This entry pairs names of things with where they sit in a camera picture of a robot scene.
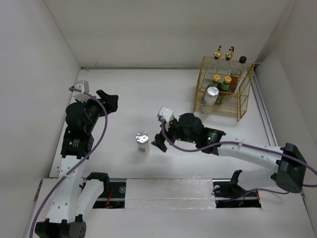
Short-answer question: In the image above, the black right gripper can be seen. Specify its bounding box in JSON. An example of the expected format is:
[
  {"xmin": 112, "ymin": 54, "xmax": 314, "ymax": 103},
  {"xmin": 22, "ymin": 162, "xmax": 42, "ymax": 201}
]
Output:
[{"xmin": 151, "ymin": 118, "xmax": 198, "ymax": 152}]

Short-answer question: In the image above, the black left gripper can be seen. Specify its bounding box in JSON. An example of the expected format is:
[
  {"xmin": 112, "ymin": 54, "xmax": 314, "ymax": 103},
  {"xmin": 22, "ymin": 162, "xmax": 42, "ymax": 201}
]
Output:
[{"xmin": 77, "ymin": 90, "xmax": 117, "ymax": 133}]

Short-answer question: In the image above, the silver-lid spice jar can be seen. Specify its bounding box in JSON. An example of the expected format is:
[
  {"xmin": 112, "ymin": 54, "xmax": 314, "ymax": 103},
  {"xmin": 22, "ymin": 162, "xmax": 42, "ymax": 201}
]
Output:
[
  {"xmin": 203, "ymin": 87, "xmax": 219, "ymax": 106},
  {"xmin": 135, "ymin": 131, "xmax": 150, "ymax": 155}
]

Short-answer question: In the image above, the yellow-cap sauce bottle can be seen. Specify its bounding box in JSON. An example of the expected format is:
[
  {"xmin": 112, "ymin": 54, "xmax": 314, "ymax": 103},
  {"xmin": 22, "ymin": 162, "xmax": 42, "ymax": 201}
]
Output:
[
  {"xmin": 215, "ymin": 76, "xmax": 232, "ymax": 105},
  {"xmin": 203, "ymin": 74, "xmax": 221, "ymax": 98}
]

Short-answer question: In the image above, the clear oil bottle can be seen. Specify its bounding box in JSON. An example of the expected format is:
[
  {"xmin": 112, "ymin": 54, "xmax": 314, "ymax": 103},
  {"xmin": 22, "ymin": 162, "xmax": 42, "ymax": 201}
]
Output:
[{"xmin": 211, "ymin": 45, "xmax": 222, "ymax": 73}]

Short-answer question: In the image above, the clear bottle black cap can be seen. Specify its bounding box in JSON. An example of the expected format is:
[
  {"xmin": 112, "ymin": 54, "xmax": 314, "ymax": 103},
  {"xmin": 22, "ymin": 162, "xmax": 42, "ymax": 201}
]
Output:
[{"xmin": 228, "ymin": 56, "xmax": 247, "ymax": 93}]

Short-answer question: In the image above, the dark-filled gold-spout oil bottle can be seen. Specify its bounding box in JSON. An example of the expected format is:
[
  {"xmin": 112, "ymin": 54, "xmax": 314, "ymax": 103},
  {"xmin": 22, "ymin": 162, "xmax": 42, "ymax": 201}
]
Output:
[{"xmin": 224, "ymin": 46, "xmax": 234, "ymax": 75}]

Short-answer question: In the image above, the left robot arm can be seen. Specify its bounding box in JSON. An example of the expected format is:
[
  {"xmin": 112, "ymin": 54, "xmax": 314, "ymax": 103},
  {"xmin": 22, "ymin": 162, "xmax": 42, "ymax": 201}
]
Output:
[{"xmin": 29, "ymin": 87, "xmax": 119, "ymax": 238}]

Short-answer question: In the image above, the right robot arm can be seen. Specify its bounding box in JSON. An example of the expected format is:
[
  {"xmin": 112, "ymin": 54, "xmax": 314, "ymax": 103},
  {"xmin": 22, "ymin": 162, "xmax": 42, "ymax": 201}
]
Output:
[{"xmin": 152, "ymin": 111, "xmax": 307, "ymax": 193}]

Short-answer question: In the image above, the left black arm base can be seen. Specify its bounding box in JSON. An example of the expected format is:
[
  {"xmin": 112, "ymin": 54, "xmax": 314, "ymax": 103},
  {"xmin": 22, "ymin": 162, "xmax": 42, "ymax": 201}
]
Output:
[{"xmin": 79, "ymin": 172, "xmax": 126, "ymax": 209}]

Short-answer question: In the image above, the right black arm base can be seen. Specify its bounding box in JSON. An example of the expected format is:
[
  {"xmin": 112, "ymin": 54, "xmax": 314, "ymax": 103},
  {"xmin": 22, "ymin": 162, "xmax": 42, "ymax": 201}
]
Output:
[{"xmin": 211, "ymin": 170, "xmax": 262, "ymax": 208}]

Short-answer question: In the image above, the white foam front board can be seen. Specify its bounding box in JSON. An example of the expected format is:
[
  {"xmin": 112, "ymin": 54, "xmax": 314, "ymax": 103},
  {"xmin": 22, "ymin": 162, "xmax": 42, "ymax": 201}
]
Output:
[{"xmin": 125, "ymin": 178, "xmax": 215, "ymax": 210}]

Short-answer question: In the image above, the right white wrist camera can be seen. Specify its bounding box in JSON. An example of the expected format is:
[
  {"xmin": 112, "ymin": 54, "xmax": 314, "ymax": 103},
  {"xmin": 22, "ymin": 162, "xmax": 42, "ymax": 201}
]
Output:
[{"xmin": 157, "ymin": 106, "xmax": 174, "ymax": 122}]

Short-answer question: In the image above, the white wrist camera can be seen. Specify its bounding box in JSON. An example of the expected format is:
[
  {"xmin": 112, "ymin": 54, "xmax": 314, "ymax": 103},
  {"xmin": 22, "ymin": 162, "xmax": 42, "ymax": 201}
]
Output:
[
  {"xmin": 72, "ymin": 80, "xmax": 90, "ymax": 102},
  {"xmin": 157, "ymin": 106, "xmax": 174, "ymax": 122}
]

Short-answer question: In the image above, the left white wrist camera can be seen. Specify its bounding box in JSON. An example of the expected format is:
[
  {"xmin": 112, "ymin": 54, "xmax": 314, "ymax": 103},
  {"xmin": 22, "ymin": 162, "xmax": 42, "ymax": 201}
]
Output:
[{"xmin": 72, "ymin": 80, "xmax": 90, "ymax": 102}]

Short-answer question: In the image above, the gold wire basket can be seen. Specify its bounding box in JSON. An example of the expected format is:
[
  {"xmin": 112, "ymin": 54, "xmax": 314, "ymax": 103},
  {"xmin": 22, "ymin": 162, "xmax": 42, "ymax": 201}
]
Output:
[{"xmin": 193, "ymin": 56, "xmax": 254, "ymax": 121}]

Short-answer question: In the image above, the aluminium side rail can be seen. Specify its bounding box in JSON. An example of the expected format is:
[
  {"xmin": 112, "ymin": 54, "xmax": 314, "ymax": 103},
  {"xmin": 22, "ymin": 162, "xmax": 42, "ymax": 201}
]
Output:
[{"xmin": 252, "ymin": 71, "xmax": 278, "ymax": 146}]

